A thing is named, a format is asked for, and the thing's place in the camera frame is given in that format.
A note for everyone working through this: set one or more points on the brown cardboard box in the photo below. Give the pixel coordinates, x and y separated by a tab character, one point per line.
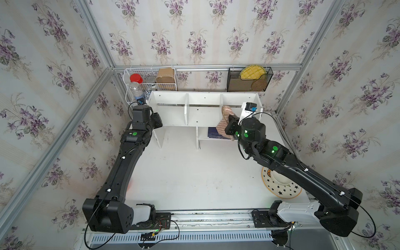
165	79

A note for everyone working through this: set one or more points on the red lid jar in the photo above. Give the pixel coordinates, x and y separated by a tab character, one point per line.
136	78

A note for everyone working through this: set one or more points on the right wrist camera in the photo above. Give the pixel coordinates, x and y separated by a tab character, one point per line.
248	109

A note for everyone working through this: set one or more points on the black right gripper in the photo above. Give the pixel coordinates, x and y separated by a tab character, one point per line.
232	125

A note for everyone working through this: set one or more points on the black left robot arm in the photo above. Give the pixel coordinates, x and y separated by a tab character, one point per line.
108	212

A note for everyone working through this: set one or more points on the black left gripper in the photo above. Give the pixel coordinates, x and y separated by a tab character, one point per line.
159	122

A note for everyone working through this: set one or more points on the white wooden bookshelf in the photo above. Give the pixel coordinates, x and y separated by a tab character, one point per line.
196	109

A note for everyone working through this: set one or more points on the clear plastic bottle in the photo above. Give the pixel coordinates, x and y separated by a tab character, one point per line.
137	93

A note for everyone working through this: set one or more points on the white ceramic bowl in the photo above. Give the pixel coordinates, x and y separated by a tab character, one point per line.
281	179

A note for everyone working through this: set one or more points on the dark blue book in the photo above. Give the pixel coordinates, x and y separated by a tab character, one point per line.
214	134

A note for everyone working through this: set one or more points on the white wire basket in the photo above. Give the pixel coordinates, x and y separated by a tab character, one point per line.
149	81

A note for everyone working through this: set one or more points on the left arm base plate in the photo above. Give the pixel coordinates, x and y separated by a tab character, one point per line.
160	221

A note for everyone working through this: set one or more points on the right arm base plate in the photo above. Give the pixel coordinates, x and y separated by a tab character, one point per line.
263	219

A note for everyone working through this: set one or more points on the round brown woven coaster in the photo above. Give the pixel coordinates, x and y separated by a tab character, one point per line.
259	85

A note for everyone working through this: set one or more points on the star patterned plate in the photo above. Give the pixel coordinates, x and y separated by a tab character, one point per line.
282	191

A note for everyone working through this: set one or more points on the yellow woven mat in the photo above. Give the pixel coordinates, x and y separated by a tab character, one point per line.
253	72

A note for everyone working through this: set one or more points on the small circuit board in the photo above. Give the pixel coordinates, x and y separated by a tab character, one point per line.
148	236

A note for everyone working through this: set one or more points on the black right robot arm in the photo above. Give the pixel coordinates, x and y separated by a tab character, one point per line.
335	208

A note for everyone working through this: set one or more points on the black mesh basket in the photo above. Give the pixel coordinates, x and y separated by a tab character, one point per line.
236	84

